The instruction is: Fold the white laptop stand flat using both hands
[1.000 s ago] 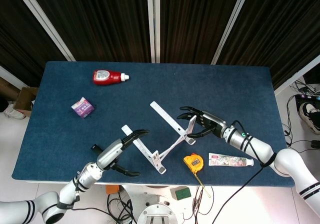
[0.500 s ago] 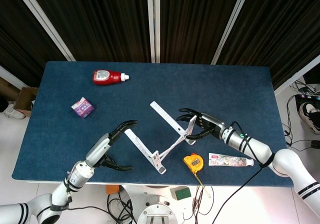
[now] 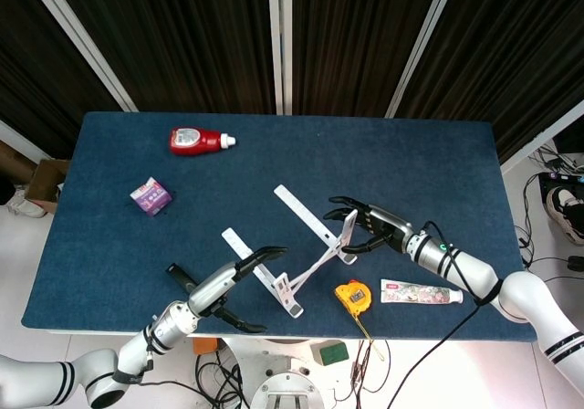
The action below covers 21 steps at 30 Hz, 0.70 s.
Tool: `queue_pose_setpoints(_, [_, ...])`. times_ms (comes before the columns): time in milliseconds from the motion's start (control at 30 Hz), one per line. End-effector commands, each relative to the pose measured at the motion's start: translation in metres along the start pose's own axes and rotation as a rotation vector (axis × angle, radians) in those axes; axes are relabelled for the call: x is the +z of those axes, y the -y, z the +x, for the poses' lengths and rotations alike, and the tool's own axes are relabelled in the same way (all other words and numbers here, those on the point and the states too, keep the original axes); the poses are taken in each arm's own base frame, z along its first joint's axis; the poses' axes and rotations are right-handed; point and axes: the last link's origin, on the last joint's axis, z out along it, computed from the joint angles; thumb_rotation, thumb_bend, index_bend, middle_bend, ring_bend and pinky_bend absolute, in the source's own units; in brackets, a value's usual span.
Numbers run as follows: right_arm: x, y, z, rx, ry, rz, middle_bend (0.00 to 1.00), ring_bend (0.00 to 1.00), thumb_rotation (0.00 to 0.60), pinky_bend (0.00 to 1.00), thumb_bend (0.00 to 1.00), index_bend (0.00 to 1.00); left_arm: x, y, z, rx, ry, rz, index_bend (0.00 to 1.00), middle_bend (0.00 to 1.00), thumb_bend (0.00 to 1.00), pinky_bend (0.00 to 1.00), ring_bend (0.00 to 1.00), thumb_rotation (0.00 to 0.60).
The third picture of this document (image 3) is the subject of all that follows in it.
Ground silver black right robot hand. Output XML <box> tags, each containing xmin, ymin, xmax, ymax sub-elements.
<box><xmin>322</xmin><ymin>195</ymin><xmax>416</xmax><ymax>255</ymax></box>

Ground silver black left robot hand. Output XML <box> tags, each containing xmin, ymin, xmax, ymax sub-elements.
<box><xmin>186</xmin><ymin>246</ymin><xmax>289</xmax><ymax>335</ymax></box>

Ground white folding stand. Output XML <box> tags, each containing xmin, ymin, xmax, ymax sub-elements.
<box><xmin>221</xmin><ymin>184</ymin><xmax>360</xmax><ymax>320</ymax></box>

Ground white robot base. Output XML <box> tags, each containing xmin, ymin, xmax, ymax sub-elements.
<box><xmin>218</xmin><ymin>335</ymin><xmax>353</xmax><ymax>409</ymax></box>

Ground orange block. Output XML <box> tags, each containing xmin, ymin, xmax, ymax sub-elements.
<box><xmin>192</xmin><ymin>338</ymin><xmax>221</xmax><ymax>356</ymax></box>

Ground blue carpet table cover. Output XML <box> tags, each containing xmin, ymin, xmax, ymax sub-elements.
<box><xmin>20</xmin><ymin>110</ymin><xmax>537</xmax><ymax>343</ymax></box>

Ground white floral toothpaste tube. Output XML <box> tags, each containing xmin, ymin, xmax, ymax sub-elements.
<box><xmin>380</xmin><ymin>278</ymin><xmax>464</xmax><ymax>306</ymax></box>

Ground yellow tape measure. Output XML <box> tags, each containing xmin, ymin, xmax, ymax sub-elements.
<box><xmin>334</xmin><ymin>279</ymin><xmax>387</xmax><ymax>362</ymax></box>

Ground small purple carton box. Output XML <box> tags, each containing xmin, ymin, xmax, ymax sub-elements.
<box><xmin>130</xmin><ymin>176</ymin><xmax>173</xmax><ymax>217</ymax></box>

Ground green block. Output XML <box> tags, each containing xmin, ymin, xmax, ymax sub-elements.
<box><xmin>318</xmin><ymin>341</ymin><xmax>349</xmax><ymax>367</ymax></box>

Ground red bottle with white cap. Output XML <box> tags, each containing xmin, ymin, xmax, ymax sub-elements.
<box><xmin>169</xmin><ymin>126</ymin><xmax>237</xmax><ymax>157</ymax></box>

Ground black and white sneaker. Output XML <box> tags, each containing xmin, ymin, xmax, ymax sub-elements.
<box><xmin>546</xmin><ymin>186</ymin><xmax>584</xmax><ymax>246</ymax></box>

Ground dark brown curtain panel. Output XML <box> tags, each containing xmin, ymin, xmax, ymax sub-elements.
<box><xmin>396</xmin><ymin>0</ymin><xmax>584</xmax><ymax>163</ymax></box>
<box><xmin>291</xmin><ymin>0</ymin><xmax>446</xmax><ymax>118</ymax></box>
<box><xmin>47</xmin><ymin>0</ymin><xmax>276</xmax><ymax>114</ymax></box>
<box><xmin>0</xmin><ymin>0</ymin><xmax>124</xmax><ymax>159</ymax></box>

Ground brown cardboard box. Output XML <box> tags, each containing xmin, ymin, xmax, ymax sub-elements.
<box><xmin>25</xmin><ymin>158</ymin><xmax>71</xmax><ymax>215</ymax></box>

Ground white shoe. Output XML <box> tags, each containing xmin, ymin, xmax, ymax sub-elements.
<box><xmin>5</xmin><ymin>187</ymin><xmax>47</xmax><ymax>219</ymax></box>

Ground black cable bundle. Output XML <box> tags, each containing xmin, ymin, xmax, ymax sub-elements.
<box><xmin>194</xmin><ymin>352</ymin><xmax>251</xmax><ymax>409</ymax></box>

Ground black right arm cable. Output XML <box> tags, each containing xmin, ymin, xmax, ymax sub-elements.
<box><xmin>387</xmin><ymin>220</ymin><xmax>506</xmax><ymax>409</ymax></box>

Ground black floor cables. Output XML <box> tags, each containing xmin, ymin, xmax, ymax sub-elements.
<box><xmin>514</xmin><ymin>147</ymin><xmax>584</xmax><ymax>285</ymax></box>

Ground thin red wires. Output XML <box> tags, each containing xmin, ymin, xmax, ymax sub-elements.
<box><xmin>331</xmin><ymin>339</ymin><xmax>390</xmax><ymax>404</ymax></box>

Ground white frame post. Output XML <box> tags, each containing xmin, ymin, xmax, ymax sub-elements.
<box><xmin>385</xmin><ymin>0</ymin><xmax>462</xmax><ymax>119</ymax></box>
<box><xmin>20</xmin><ymin>0</ymin><xmax>139</xmax><ymax>112</ymax></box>
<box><xmin>266</xmin><ymin>0</ymin><xmax>294</xmax><ymax>116</ymax></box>
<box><xmin>499</xmin><ymin>100</ymin><xmax>584</xmax><ymax>175</ymax></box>

